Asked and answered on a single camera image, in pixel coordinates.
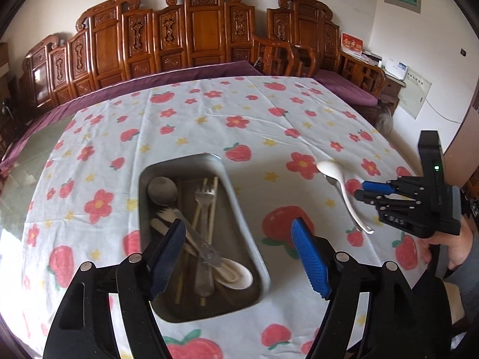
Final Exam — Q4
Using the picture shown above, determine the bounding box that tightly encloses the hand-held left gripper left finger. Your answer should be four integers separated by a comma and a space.
43, 219, 187, 359

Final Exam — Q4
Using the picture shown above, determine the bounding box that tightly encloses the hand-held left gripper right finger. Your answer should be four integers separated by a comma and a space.
291, 218, 442, 359

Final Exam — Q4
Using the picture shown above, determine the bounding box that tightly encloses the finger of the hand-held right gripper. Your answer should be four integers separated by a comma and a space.
355, 190, 427, 215
362, 177, 425, 195

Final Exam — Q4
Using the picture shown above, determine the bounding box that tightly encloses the light bamboo chopstick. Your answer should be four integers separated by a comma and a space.
175, 209, 204, 305

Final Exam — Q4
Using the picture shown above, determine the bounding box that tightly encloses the slender white spoon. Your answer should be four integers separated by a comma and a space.
316, 160, 375, 234

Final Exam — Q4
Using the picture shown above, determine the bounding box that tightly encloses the brown wooden chopstick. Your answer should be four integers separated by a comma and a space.
201, 177, 219, 306
199, 177, 216, 306

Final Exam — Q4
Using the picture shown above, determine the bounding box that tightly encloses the metal utensil box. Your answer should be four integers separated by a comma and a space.
138, 153, 271, 323

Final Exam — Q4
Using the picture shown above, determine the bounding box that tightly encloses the large white soup spoon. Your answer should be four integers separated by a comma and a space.
183, 232, 254, 290

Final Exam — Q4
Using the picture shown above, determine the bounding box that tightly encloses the round metal spoon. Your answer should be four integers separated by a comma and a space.
147, 177, 222, 268

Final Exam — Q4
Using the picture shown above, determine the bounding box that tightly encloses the metal fork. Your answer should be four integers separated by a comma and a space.
194, 177, 217, 298

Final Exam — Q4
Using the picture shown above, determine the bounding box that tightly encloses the person's right forearm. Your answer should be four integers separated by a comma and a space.
443, 254, 479, 330

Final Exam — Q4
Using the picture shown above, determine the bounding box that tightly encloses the person's right hand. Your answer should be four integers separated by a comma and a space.
439, 217, 477, 273

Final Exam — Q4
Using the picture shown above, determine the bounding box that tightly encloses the grey fluffy thing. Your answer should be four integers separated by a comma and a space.
374, 108, 393, 135

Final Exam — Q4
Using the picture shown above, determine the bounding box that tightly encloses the wooden side table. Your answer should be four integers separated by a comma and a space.
339, 50, 407, 109

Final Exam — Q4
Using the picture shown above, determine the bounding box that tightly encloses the purple armchair cushion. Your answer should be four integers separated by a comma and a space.
314, 69, 378, 107

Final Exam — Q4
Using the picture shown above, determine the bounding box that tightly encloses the white device box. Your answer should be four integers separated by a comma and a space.
383, 58, 408, 81

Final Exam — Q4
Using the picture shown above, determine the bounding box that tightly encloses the strawberry flower printed tablecloth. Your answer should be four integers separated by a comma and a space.
20, 75, 446, 359

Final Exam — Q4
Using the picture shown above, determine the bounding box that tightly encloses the red card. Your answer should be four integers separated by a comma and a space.
340, 32, 364, 58

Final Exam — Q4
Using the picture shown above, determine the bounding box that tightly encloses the carved wooden armchair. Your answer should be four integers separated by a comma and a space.
252, 0, 386, 94

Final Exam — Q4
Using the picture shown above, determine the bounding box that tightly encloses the long purple bench cushion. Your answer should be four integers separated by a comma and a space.
0, 60, 263, 165

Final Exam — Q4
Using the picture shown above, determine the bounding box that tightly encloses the long carved wooden bench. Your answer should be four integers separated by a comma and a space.
19, 0, 263, 109

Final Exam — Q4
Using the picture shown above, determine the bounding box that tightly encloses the wall cable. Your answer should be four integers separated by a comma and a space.
423, 97, 465, 124

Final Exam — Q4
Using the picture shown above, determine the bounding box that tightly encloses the white wall electrical panel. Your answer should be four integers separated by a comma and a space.
398, 65, 433, 120

